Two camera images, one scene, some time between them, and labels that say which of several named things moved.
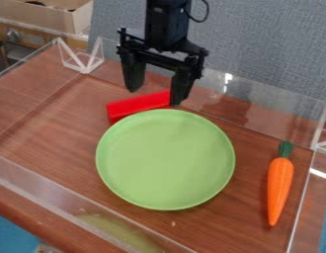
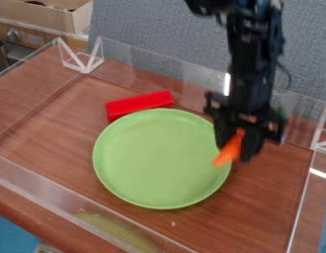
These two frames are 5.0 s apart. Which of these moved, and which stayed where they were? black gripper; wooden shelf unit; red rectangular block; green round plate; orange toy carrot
Moved: orange toy carrot; black gripper
Stayed: wooden shelf unit; green round plate; red rectangular block
